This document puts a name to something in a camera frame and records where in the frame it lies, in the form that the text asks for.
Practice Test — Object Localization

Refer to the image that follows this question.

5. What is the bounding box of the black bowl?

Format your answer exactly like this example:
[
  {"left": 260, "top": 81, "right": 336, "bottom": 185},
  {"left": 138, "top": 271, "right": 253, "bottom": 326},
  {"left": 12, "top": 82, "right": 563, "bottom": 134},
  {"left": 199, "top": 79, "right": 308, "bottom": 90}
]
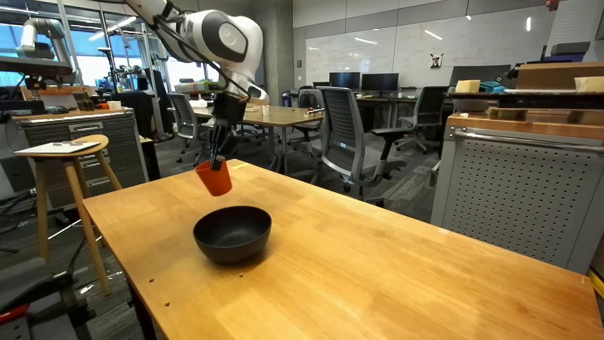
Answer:
[{"left": 193, "top": 205, "right": 273, "bottom": 265}]

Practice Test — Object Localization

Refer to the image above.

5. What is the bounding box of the window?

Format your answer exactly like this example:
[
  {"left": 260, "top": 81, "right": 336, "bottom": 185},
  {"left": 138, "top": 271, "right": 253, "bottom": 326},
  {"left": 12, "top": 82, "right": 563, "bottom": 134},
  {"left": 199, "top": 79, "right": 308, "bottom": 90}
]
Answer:
[{"left": 0, "top": 8, "right": 210, "bottom": 88}]

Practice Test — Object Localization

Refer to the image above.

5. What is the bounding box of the orange plastic cup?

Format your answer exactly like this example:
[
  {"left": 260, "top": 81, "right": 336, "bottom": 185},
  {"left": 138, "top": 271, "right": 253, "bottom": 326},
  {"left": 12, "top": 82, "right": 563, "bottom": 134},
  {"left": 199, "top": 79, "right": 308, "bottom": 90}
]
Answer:
[{"left": 194, "top": 160, "right": 233, "bottom": 197}]

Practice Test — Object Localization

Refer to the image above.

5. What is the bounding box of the grey drawer cabinet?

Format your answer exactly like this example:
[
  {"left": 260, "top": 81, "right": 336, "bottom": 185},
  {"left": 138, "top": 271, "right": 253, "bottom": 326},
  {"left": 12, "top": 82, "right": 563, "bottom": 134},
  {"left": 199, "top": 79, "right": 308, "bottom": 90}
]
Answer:
[{"left": 10, "top": 108, "right": 150, "bottom": 209}]

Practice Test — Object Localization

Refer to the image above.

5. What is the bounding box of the wooden meeting table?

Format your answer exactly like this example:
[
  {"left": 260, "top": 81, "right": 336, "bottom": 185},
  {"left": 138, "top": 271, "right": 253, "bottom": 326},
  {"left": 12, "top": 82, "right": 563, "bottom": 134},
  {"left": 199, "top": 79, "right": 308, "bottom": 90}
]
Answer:
[{"left": 191, "top": 104, "right": 327, "bottom": 176}]

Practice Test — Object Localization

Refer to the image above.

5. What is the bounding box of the row of monitors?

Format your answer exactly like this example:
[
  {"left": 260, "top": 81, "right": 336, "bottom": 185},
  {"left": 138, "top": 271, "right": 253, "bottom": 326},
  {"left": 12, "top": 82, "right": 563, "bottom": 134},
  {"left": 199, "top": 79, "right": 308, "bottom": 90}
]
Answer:
[{"left": 328, "top": 72, "right": 400, "bottom": 93}]

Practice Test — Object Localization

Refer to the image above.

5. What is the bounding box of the grey perforated cabinet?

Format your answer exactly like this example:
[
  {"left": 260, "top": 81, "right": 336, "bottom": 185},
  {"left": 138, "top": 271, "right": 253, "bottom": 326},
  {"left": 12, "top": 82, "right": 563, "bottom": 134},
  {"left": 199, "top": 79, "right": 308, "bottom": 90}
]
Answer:
[{"left": 430, "top": 112, "right": 604, "bottom": 275}]

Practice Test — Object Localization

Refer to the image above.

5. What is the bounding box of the white sheet of paper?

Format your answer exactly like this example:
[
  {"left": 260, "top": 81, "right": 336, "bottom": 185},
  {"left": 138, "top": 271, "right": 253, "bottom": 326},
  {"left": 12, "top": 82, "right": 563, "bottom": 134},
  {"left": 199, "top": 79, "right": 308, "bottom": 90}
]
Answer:
[{"left": 14, "top": 141, "right": 102, "bottom": 156}]

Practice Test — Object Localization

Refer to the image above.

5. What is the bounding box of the whiteboard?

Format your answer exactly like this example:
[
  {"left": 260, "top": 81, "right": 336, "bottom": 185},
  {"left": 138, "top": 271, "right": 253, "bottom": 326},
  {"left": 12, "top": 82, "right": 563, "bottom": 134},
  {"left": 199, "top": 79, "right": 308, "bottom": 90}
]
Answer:
[{"left": 305, "top": 5, "right": 558, "bottom": 89}]

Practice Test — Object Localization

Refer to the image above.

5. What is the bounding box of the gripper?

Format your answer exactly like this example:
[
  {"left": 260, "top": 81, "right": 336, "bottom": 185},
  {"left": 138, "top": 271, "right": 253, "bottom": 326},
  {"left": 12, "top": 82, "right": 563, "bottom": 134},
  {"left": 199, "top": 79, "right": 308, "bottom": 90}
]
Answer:
[{"left": 209, "top": 93, "right": 247, "bottom": 171}]

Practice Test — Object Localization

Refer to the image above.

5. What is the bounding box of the white robot arm with base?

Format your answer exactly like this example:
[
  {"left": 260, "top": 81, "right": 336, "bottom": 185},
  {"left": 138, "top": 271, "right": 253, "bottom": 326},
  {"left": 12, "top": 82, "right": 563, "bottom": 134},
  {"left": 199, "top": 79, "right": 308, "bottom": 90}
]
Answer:
[{"left": 0, "top": 17, "right": 77, "bottom": 77}]

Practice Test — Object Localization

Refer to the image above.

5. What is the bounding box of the grey mesh office chair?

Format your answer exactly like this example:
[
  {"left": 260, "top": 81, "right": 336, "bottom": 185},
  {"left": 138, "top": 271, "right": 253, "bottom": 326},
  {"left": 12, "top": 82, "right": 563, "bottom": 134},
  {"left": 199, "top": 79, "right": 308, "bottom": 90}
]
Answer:
[{"left": 167, "top": 93, "right": 214, "bottom": 167}]

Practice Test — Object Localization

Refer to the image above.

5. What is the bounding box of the wooden stool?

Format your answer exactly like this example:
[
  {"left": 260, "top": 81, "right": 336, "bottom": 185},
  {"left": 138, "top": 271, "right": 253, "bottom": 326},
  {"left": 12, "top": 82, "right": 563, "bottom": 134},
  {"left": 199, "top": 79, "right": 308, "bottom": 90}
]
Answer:
[{"left": 14, "top": 134, "right": 124, "bottom": 297}]

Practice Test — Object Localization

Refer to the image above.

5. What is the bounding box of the cardboard box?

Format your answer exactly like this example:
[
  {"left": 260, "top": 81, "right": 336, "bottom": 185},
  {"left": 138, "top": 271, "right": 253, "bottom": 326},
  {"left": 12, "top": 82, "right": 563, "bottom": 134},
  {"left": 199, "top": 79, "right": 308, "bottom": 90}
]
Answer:
[{"left": 515, "top": 61, "right": 604, "bottom": 91}]

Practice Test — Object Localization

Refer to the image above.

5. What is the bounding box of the black office chair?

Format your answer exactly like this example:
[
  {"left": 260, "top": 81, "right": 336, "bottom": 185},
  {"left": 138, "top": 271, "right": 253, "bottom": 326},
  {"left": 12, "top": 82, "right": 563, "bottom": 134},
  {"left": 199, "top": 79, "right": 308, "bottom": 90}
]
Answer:
[{"left": 395, "top": 85, "right": 449, "bottom": 154}]

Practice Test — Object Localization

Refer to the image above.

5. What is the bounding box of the grey bowl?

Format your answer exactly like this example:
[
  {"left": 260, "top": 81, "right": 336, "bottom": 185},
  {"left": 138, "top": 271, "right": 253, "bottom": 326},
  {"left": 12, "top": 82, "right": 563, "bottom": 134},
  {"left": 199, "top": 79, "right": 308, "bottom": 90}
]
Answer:
[{"left": 452, "top": 98, "right": 490, "bottom": 113}]

